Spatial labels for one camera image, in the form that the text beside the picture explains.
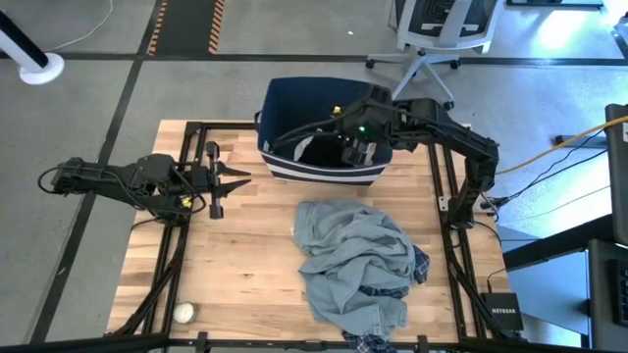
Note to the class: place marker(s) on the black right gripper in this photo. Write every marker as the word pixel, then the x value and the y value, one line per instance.
pixel 360 153

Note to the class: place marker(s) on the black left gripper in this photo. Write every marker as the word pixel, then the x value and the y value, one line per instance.
pixel 216 206

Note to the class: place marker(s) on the white cloth garment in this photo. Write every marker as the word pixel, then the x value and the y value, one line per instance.
pixel 302 148

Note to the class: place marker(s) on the blue-grey knit garment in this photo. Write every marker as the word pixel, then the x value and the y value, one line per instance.
pixel 353 245

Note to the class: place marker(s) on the dark blue plaid garment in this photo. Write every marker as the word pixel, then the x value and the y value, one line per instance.
pixel 422 265

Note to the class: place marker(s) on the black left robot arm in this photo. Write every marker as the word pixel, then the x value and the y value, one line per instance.
pixel 147 171

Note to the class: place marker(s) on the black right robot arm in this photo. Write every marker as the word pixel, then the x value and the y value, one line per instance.
pixel 466 142

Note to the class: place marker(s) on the navy white striped basket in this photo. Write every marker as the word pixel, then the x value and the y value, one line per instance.
pixel 294 103

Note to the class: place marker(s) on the white office chair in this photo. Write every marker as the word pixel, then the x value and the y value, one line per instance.
pixel 441 24

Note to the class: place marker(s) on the white stand base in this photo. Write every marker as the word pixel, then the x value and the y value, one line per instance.
pixel 39 68

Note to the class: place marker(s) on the black monitor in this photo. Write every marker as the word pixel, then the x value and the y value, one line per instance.
pixel 618 196

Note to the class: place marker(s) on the black desk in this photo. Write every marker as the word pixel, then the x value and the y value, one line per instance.
pixel 601 294

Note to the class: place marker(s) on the black keyboard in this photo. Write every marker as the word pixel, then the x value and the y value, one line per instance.
pixel 620 294

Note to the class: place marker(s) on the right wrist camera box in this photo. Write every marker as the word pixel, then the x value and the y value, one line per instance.
pixel 365 128

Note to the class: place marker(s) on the black aluminium table frame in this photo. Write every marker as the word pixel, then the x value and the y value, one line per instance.
pixel 225 126

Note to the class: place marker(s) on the black frame clamp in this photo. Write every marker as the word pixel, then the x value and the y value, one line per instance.
pixel 423 342
pixel 201 341

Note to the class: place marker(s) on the black Netgear network switch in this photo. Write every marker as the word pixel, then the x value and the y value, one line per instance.
pixel 503 311

